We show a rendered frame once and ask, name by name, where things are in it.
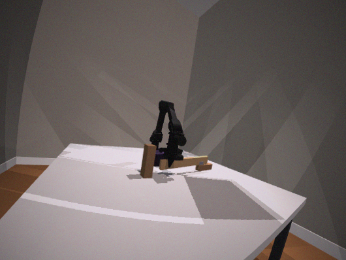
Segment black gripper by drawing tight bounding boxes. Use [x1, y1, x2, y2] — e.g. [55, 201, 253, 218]
[159, 142, 184, 167]

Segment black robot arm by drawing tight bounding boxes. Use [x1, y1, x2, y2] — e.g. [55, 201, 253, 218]
[149, 100, 187, 150]

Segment brown wooden rail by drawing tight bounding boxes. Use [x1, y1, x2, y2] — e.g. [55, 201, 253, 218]
[159, 155, 208, 170]

